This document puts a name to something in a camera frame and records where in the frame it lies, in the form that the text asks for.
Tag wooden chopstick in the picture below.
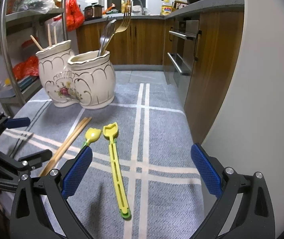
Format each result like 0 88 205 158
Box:
30 35 43 51
54 26 57 45
39 117 89 177
47 24 53 47
42 117 93 176

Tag yellow tin container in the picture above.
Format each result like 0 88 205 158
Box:
160 4 172 16

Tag grey plaid table mat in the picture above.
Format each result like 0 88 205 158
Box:
0 83 204 238

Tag built-in steel oven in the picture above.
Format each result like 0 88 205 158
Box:
163 18 199 101

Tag wooden kitchen cabinets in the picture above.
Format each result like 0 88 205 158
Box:
75 11 245 145

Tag kitchen faucet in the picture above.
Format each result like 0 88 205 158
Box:
131 0 145 15

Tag dark steel fork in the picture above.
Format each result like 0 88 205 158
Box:
98 16 112 57

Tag clear plastic bag on shelf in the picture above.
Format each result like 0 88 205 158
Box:
17 0 56 14

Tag steel shelving rack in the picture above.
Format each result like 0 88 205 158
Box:
0 0 65 116

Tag electric pressure cooker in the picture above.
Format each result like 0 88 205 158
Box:
83 3 103 21

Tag gold metal fork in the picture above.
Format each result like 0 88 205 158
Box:
102 4 132 55

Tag wooden chopstick in holder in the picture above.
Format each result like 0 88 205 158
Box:
30 35 43 51

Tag cream ceramic double utensil holder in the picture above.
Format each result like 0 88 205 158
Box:
36 40 116 110

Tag red plastic bag low shelf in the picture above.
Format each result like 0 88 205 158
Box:
13 56 39 81

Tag red plastic bag hanging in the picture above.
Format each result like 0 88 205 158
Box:
66 0 85 32

